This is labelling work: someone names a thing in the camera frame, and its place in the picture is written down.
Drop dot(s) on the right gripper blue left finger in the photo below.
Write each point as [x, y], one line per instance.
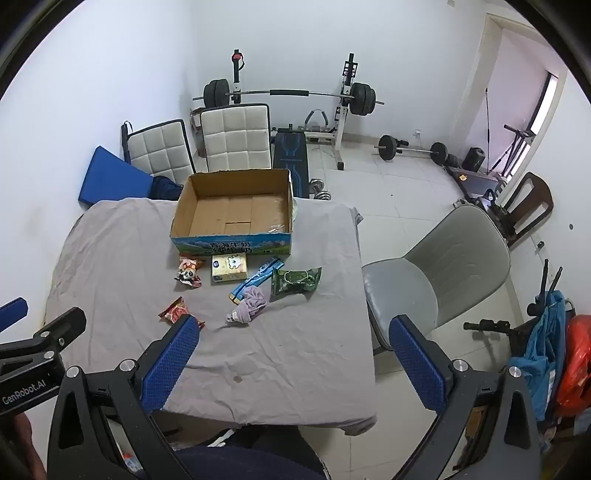
[81, 443]

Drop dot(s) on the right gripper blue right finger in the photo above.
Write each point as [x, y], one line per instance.
[493, 412]

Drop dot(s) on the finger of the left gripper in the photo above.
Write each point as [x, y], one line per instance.
[63, 330]
[12, 312]

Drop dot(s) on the red floral snack packet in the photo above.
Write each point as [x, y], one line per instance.
[174, 311]

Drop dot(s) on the orange panda snack packet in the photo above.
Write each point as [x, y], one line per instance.
[187, 271]

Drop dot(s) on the yellow tissue pack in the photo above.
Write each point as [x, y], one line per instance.
[229, 268]

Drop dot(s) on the blue long snack packet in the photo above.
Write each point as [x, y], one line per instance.
[264, 273]

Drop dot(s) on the purple towel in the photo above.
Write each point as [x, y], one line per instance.
[252, 303]

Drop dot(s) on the green snack packet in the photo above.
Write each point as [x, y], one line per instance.
[285, 282]

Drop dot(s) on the blue plastic bag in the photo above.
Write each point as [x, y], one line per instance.
[543, 362]

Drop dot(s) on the red plastic bag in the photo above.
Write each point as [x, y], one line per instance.
[573, 393]

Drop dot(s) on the blue foam mat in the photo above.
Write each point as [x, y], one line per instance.
[110, 178]

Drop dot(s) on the dark blue cloth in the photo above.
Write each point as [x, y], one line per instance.
[162, 188]

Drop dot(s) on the grey office chair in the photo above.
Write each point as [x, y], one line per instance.
[462, 261]

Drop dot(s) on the grey table cloth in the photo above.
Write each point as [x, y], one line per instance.
[306, 360]

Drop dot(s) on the white padded chair left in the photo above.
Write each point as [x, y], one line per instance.
[159, 150]

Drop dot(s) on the white padded chair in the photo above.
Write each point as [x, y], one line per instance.
[236, 137]
[159, 150]

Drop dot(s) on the open cardboard box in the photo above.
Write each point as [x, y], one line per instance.
[235, 211]

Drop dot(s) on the brown wooden chair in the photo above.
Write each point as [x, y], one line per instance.
[530, 205]

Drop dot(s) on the white padded chair right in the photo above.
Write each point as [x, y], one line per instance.
[236, 137]

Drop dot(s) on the barbell on rack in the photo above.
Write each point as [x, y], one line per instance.
[361, 100]

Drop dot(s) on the black speaker box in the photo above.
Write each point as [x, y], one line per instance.
[474, 159]

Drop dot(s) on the black blue bench pad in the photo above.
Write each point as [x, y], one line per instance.
[290, 152]

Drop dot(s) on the chrome dumbbell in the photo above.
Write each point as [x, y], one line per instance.
[317, 190]

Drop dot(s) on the black tripod stand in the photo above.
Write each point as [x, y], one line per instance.
[511, 155]

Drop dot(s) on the floor barbell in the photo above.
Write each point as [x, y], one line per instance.
[389, 147]

